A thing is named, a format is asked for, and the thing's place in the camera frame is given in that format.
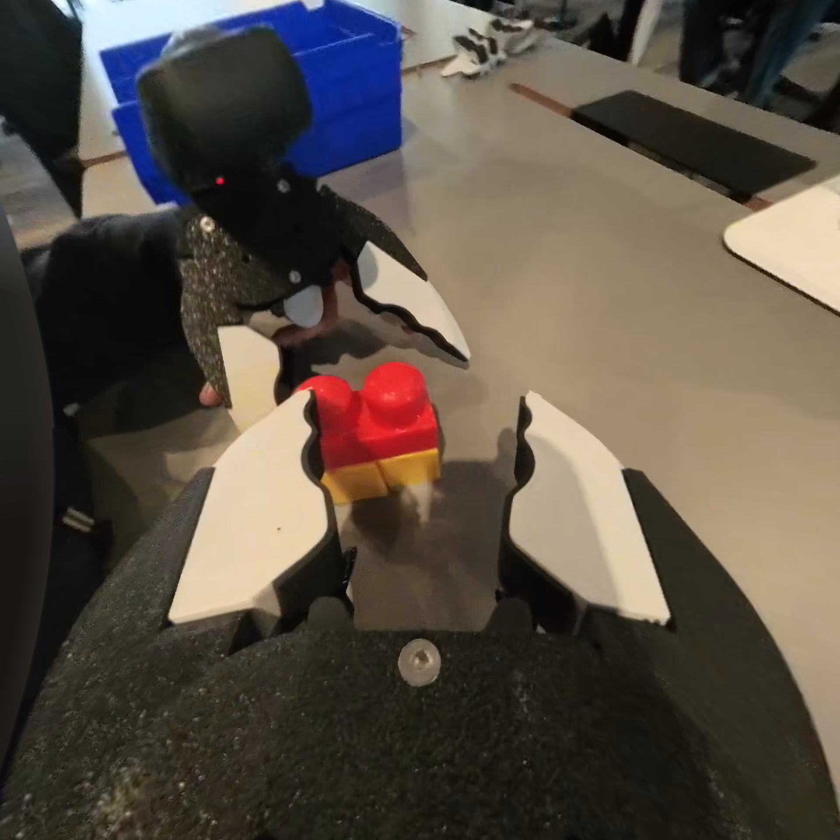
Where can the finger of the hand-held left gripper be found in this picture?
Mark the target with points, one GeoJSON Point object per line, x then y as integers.
{"type": "Point", "coordinates": [413, 302]}
{"type": "Point", "coordinates": [253, 374]}

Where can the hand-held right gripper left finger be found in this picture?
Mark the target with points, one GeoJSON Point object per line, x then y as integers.
{"type": "Point", "coordinates": [249, 525]}

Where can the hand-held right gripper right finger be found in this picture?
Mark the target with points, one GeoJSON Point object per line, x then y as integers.
{"type": "Point", "coordinates": [584, 525]}

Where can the yellow one-stud mega block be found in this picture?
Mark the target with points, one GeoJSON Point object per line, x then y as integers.
{"type": "Point", "coordinates": [354, 484]}
{"type": "Point", "coordinates": [410, 467]}

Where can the red two-stud mega block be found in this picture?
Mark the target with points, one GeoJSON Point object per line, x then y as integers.
{"type": "Point", "coordinates": [394, 426]}

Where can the blue plastic bin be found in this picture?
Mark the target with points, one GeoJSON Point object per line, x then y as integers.
{"type": "Point", "coordinates": [348, 118]}

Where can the person's left forearm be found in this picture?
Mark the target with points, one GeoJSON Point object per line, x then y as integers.
{"type": "Point", "coordinates": [105, 308]}

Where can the person's left hand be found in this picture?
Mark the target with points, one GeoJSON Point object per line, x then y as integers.
{"type": "Point", "coordinates": [308, 333]}

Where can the person's black striped pants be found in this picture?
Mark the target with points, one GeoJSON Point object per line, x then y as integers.
{"type": "Point", "coordinates": [79, 558]}

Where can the person's black clothing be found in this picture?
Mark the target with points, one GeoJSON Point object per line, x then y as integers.
{"type": "Point", "coordinates": [39, 85]}

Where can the black flat pad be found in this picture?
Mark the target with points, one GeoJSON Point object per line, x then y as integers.
{"type": "Point", "coordinates": [689, 141]}

